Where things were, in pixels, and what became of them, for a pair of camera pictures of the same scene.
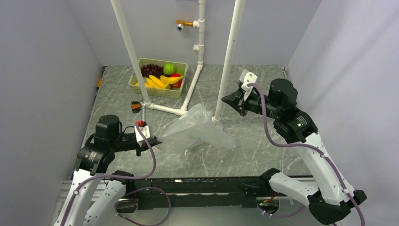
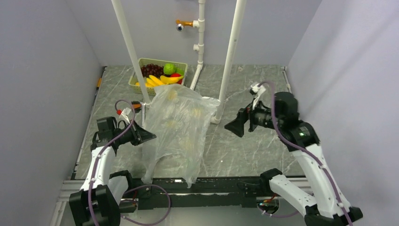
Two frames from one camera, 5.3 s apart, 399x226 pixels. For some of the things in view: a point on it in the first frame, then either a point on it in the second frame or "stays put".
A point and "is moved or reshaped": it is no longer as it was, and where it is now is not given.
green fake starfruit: x=179 y=71 stays put
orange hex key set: x=136 y=106 stays put
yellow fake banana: x=170 y=80 stays put
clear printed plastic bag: x=195 y=127 is moved or reshaped
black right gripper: x=235 y=102 to x=236 y=125
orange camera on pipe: x=180 y=24 stays put
